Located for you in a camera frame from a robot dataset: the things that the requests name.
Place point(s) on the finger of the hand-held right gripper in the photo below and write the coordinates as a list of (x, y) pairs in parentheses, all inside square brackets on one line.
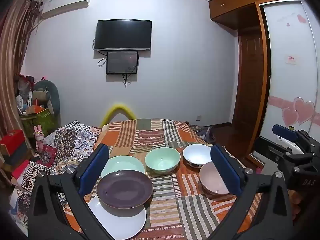
[(285, 131), (277, 155)]

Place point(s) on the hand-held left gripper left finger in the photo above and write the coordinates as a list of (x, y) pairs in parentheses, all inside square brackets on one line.
[(93, 170)]

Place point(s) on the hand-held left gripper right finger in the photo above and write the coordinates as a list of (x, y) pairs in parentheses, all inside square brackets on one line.
[(225, 170)]

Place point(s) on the pink bowl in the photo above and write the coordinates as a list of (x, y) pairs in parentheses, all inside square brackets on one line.
[(212, 180)]

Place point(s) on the green plate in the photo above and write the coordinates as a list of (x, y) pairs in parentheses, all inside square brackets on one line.
[(125, 163)]

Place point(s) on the white bowl with dark spots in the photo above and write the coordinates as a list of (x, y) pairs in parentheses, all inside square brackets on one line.
[(197, 153)]

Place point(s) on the purple plate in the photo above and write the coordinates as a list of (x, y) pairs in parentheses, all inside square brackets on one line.
[(125, 190)]

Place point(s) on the white plate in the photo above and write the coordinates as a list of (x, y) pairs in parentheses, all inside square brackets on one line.
[(120, 222)]

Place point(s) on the green bowl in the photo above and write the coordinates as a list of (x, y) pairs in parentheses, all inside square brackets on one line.
[(162, 158)]

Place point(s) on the patterned floral blanket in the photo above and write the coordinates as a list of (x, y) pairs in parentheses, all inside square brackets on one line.
[(70, 142)]

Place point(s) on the dark cloth bundle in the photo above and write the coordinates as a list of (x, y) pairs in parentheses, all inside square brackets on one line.
[(207, 133)]

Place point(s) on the white sliding wardrobe door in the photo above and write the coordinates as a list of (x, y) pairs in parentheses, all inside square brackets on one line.
[(290, 85)]

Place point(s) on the striped patchwork blanket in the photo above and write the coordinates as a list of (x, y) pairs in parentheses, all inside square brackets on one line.
[(180, 205)]

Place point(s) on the brown wooden door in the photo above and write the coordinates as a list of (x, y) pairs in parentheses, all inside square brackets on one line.
[(250, 80)]

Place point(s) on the pink bunny figure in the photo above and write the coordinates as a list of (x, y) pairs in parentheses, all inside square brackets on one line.
[(39, 137)]

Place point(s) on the yellow curved chair back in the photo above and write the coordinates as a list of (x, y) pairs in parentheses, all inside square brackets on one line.
[(118, 107)]

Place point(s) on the green storage box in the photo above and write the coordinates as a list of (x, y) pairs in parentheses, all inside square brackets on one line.
[(42, 122)]

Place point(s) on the small paper label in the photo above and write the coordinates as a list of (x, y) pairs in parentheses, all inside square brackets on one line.
[(291, 60)]

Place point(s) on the flat red box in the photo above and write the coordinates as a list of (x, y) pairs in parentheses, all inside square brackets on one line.
[(21, 168)]

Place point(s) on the dark grey box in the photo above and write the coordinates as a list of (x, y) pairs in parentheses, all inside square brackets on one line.
[(15, 156)]

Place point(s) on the grey plush toy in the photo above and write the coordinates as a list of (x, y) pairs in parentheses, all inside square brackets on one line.
[(48, 92)]

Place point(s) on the pile of household clutter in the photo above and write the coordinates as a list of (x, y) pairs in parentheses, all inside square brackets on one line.
[(25, 92)]

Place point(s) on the wooden overhead cabinet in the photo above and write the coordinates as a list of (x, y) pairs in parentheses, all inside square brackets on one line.
[(232, 2)]

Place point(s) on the brown striped curtain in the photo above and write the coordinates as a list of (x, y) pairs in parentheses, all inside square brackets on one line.
[(12, 55)]

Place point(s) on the white air conditioner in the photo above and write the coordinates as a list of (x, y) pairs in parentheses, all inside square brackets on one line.
[(65, 5)]

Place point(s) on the small black wall monitor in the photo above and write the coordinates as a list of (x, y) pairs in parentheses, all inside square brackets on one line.
[(122, 62)]

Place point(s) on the black wall television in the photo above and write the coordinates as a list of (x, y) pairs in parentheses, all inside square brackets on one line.
[(122, 35)]

